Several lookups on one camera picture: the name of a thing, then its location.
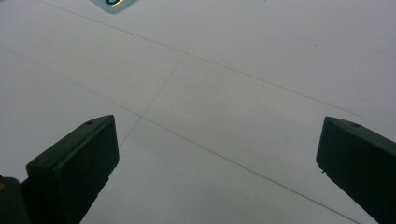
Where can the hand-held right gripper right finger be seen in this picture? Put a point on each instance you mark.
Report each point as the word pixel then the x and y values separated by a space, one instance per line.
pixel 361 161

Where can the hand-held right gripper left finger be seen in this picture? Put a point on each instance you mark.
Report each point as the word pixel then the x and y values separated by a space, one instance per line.
pixel 71 165

